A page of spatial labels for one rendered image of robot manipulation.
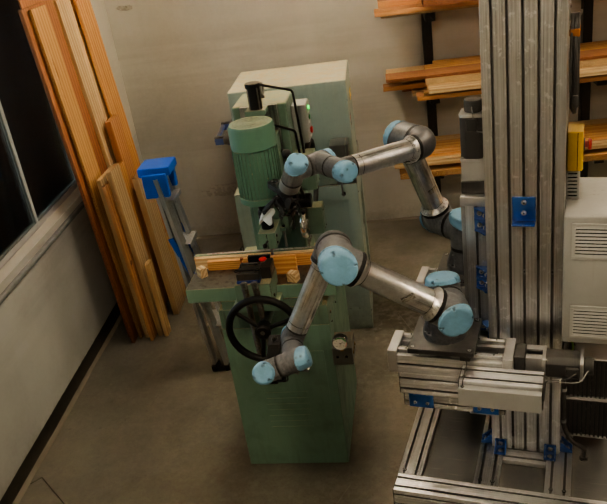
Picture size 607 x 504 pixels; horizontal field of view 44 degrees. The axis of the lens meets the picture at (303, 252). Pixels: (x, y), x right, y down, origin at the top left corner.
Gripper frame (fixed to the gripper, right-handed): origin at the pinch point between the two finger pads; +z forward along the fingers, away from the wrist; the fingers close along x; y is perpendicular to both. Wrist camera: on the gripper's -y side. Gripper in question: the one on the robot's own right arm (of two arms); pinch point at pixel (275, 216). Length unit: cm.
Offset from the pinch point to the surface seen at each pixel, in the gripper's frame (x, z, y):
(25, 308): -82, 108, -59
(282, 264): 2.4, 21.2, 9.3
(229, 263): -11.4, 34.4, -6.0
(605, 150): 265, 80, -13
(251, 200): -4.3, 1.2, -10.9
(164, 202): -9, 72, -68
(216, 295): -23.4, 33.5, 5.8
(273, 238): 2.0, 15.1, 0.3
